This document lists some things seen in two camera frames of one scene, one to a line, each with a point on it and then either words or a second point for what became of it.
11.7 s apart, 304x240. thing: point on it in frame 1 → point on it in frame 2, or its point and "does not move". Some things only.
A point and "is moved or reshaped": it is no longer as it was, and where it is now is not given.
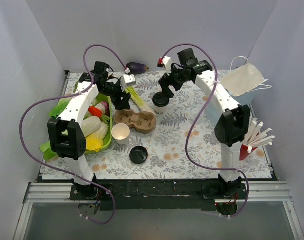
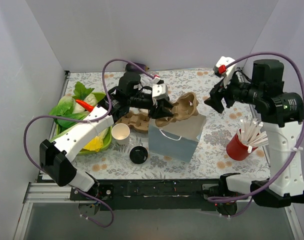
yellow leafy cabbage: (95, 141) does not move
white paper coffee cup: (121, 132) does not move
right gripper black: (165, 83) → (222, 92)
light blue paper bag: (240, 82) is moved or reshaped
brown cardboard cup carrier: (143, 122) does not move
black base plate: (119, 194) does not move
